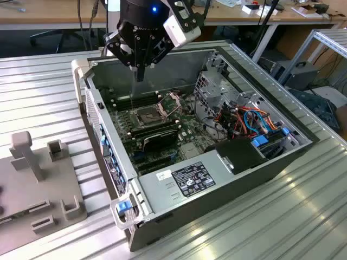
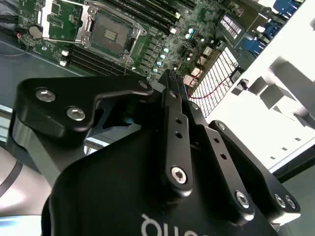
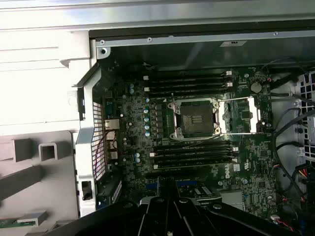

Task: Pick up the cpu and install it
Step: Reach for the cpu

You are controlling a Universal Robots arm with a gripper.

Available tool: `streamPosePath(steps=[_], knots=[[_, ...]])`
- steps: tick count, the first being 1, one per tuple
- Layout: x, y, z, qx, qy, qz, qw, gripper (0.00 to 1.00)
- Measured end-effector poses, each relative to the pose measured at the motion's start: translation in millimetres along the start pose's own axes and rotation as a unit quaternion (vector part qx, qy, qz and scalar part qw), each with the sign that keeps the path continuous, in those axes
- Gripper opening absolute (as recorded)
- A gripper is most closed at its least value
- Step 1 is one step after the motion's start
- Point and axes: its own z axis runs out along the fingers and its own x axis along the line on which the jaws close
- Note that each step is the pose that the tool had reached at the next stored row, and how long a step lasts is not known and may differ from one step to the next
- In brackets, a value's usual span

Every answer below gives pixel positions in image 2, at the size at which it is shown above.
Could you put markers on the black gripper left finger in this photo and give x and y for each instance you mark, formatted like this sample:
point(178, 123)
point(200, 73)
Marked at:
point(49, 110)

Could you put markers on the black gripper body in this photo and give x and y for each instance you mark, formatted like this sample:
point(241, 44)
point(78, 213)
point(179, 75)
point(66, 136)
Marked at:
point(110, 196)

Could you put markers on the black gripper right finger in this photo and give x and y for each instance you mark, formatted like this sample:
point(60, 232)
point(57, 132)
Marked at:
point(221, 159)

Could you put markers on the locking lever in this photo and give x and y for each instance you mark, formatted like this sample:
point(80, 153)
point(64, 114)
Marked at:
point(125, 65)

